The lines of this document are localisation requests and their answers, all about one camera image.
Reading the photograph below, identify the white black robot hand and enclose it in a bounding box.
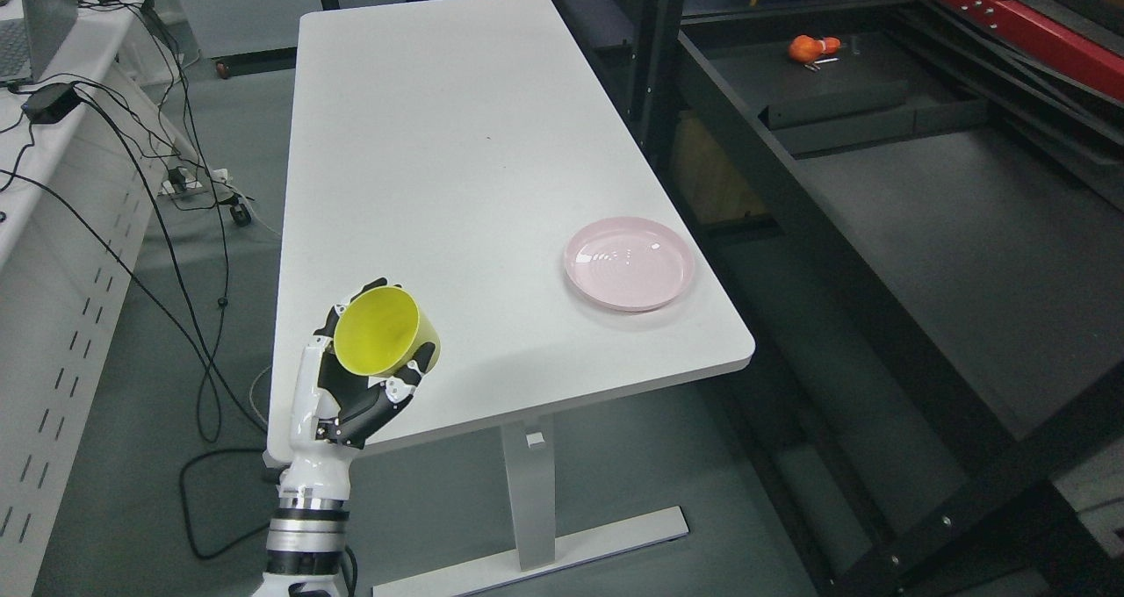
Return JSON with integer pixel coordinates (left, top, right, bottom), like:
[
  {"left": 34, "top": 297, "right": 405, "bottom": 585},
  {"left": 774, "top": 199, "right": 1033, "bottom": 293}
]
[{"left": 288, "top": 277, "right": 435, "bottom": 464}]

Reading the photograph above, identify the yellow plastic cup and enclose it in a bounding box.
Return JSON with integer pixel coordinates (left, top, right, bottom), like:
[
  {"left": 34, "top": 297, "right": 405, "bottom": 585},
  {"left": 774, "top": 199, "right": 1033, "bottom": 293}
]
[{"left": 332, "top": 286, "right": 442, "bottom": 377}]

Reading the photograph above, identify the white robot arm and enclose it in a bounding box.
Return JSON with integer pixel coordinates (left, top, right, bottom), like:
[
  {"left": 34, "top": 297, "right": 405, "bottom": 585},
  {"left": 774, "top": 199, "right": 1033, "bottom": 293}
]
[{"left": 252, "top": 456, "right": 357, "bottom": 596}]

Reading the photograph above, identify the orange object on shelf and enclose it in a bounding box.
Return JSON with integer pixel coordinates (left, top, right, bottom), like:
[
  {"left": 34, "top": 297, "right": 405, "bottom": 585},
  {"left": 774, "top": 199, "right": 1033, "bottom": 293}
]
[{"left": 788, "top": 34, "right": 840, "bottom": 64}]

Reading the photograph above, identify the black metal shelf rack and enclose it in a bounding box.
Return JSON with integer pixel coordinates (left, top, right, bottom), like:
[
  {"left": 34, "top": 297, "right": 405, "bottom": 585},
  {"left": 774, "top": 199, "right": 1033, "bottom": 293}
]
[{"left": 580, "top": 0, "right": 1124, "bottom": 597}]

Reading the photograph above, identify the white power strip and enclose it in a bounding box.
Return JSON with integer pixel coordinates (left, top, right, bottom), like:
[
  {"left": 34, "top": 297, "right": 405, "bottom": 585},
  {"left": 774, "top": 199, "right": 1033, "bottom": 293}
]
[{"left": 158, "top": 166, "right": 234, "bottom": 198}]

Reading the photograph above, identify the white table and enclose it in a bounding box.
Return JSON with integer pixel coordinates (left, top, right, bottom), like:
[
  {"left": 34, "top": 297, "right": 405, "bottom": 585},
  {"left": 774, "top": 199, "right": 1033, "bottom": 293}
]
[{"left": 266, "top": 0, "right": 755, "bottom": 596}]

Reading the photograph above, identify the pink plastic plate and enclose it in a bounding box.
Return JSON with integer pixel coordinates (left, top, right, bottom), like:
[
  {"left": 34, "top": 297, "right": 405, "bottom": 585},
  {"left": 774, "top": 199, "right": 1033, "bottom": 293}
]
[{"left": 563, "top": 217, "right": 695, "bottom": 313}]

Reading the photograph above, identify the white side desk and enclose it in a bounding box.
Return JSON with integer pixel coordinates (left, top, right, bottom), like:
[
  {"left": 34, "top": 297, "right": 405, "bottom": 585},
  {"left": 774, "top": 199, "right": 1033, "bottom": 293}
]
[{"left": 1, "top": 0, "right": 199, "bottom": 596}]

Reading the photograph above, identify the grey laptop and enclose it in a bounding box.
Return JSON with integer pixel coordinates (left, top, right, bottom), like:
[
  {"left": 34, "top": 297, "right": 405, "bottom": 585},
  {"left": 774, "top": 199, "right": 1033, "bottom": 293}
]
[{"left": 1, "top": 0, "right": 79, "bottom": 85}]

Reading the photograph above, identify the black cable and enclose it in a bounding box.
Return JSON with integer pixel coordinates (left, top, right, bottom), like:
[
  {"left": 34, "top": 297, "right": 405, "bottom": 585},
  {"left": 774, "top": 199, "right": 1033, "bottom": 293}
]
[{"left": 0, "top": 88, "right": 264, "bottom": 444}]

